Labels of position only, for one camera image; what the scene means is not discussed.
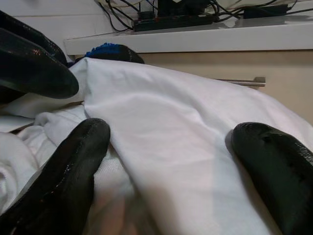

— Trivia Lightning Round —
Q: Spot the beige drawer front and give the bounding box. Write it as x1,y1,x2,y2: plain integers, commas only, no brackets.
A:
138,50,313,124

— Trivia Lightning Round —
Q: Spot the blue fuzzy cloth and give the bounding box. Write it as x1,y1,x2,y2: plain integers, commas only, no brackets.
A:
85,42,123,59

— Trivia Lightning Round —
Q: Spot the silver drawer handle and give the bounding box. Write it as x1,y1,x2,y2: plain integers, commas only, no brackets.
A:
214,76,267,88

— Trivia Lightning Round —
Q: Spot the white countertop slab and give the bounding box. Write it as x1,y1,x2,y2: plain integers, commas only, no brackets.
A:
63,14,313,56

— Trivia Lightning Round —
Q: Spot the black power strip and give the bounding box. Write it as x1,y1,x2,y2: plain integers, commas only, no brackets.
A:
133,15,214,32

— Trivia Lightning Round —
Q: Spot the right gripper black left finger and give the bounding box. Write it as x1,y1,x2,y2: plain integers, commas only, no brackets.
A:
0,117,111,235

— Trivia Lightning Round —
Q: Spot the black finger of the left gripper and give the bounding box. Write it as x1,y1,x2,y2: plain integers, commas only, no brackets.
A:
0,10,68,65
0,27,80,103

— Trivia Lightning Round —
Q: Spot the white ribbed garment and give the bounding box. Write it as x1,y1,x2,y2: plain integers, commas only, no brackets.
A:
0,94,157,235

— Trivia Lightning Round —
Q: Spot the black garment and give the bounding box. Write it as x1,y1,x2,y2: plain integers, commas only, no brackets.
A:
87,45,145,65

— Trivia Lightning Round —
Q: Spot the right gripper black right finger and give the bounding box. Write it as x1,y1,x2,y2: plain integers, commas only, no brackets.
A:
230,122,313,235

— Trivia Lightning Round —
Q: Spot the black box device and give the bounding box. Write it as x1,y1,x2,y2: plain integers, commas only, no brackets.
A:
157,0,206,18

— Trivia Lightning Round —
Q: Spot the black power adapter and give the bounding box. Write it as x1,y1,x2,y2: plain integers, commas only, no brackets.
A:
243,4,290,19

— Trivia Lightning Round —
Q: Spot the smooth white cloth sheet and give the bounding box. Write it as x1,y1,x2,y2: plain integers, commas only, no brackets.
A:
68,57,313,235

